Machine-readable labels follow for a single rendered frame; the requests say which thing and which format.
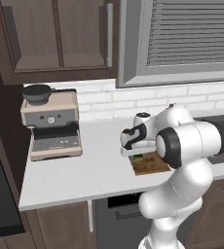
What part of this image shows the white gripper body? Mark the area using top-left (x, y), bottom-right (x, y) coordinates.
top-left (119, 143), bottom-right (158, 159)

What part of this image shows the green sponge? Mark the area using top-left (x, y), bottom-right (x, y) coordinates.
top-left (131, 154), bottom-right (145, 163)

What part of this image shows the brown wooden cutting board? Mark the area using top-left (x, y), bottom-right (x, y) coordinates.
top-left (129, 151), bottom-right (172, 177)

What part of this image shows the grey dishwasher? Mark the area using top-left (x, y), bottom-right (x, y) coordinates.
top-left (94, 191), bottom-right (155, 249)

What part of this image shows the beige espresso coffee machine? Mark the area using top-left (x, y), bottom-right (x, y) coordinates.
top-left (19, 84), bottom-right (84, 162)

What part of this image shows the brown base cupboard door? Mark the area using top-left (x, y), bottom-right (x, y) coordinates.
top-left (35, 200), bottom-right (98, 249)
top-left (183, 177), bottom-right (224, 249)

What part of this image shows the grey window with blinds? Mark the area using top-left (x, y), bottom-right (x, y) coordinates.
top-left (116, 0), bottom-right (224, 89)

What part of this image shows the black oven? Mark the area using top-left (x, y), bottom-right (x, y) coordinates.
top-left (0, 125), bottom-right (26, 240)

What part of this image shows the white base cupboard handle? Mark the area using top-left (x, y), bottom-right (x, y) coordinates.
top-left (87, 199), bottom-right (95, 233)

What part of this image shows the grey cupboard door handle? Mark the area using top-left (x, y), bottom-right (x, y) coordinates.
top-left (105, 2), bottom-right (114, 68)

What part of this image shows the dark brown wall cupboard door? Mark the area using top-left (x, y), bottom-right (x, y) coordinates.
top-left (0, 0), bottom-right (118, 74)

